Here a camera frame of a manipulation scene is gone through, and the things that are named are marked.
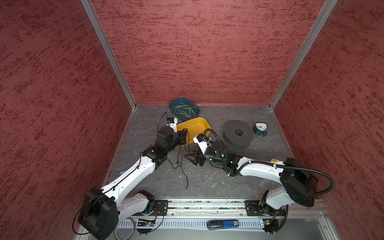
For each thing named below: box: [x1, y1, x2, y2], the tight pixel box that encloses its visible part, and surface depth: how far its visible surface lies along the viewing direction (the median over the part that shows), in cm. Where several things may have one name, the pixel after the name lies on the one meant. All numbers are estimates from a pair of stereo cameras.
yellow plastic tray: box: [176, 117, 211, 146], surface depth 106 cm
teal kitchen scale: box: [252, 122, 268, 137], surface depth 105 cm
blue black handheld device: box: [207, 219, 240, 231], surface depth 68 cm
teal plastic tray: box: [169, 97, 200, 122], surface depth 116 cm
